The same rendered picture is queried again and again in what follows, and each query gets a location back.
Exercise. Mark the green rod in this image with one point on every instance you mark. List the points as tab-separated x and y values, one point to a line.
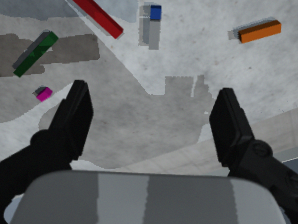
36	54

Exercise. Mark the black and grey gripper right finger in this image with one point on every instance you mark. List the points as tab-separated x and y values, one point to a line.
250	158

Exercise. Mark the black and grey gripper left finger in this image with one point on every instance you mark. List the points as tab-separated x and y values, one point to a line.
49	148

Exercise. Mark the small blue block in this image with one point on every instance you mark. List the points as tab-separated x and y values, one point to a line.
155	12

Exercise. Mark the dark red rod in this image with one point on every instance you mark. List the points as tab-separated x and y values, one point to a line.
100	16

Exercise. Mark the small magenta block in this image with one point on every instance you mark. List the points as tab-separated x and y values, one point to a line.
44	94

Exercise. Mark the orange rod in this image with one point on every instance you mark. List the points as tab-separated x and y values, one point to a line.
259	31

